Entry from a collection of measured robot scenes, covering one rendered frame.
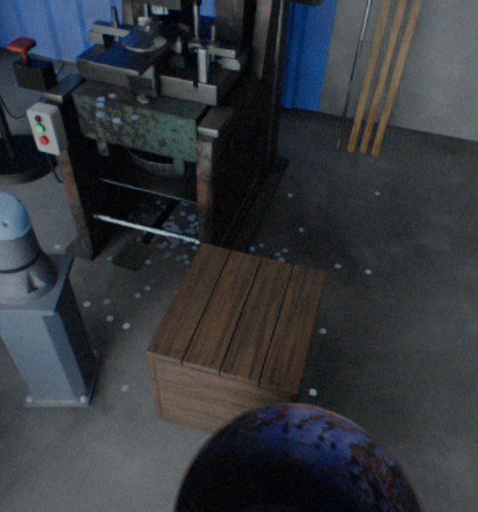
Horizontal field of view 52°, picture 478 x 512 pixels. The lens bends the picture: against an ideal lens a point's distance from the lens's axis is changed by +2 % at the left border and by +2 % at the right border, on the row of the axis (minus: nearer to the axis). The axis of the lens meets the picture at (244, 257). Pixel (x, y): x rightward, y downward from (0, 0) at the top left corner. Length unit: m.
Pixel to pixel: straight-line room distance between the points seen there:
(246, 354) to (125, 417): 0.49
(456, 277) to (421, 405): 0.60
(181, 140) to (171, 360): 0.65
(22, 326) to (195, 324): 0.41
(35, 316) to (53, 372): 0.25
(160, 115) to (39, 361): 0.75
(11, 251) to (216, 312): 0.50
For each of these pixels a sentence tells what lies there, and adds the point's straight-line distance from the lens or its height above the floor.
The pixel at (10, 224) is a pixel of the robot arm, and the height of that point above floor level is 0.66.
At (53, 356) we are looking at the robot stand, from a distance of 1.37.
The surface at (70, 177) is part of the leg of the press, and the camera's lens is 1.71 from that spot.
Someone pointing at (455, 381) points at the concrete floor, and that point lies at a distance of 1.72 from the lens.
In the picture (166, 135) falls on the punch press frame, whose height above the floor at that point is 0.57.
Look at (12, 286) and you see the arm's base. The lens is 1.21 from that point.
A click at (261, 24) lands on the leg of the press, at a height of 0.75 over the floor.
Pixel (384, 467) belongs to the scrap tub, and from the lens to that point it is 1.02.
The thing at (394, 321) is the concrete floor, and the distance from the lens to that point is 1.79.
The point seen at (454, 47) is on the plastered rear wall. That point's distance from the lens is 2.70.
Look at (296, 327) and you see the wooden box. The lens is 1.25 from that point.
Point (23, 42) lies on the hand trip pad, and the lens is 1.63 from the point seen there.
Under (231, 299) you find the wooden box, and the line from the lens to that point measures 1.29.
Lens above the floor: 1.34
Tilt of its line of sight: 45 degrees down
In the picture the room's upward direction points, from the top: 4 degrees clockwise
